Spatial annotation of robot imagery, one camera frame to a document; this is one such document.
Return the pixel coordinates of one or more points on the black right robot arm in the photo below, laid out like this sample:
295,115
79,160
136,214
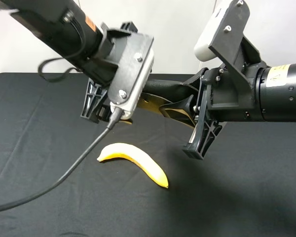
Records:
277,94

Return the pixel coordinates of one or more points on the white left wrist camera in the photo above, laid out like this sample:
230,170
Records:
129,106

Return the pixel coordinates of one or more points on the black cloth pouch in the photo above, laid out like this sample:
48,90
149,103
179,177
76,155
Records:
163,97

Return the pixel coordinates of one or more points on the black tablecloth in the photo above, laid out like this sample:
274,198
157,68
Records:
137,181

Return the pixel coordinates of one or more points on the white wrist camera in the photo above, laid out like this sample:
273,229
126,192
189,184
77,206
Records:
201,48
129,106

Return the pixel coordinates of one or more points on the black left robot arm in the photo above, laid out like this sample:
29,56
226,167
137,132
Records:
65,28

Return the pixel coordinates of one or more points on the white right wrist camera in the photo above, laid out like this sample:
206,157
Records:
201,48

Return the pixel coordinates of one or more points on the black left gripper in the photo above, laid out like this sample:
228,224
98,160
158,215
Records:
119,59

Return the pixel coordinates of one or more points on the yellow banana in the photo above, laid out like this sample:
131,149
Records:
138,157

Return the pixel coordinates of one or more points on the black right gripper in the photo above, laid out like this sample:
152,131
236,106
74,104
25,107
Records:
229,92

